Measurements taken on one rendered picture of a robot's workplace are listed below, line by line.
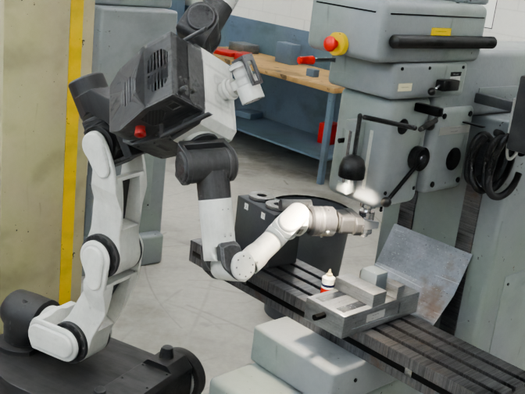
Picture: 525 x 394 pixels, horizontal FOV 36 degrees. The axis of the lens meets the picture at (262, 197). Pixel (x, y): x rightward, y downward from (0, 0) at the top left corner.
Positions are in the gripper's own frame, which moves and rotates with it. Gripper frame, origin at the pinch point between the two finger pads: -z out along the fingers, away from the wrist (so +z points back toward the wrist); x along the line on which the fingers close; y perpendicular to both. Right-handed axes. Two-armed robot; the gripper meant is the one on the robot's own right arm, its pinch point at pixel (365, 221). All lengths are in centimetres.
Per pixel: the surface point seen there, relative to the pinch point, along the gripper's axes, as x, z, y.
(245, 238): 44, 22, 22
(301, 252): 169, -52, 78
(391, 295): -9.8, -7.6, 19.8
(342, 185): -5.7, 11.8, -12.8
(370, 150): -8.4, 6.2, -24.0
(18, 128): 145, 96, 11
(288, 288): 13.0, 16.2, 27.5
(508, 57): 8, -43, -51
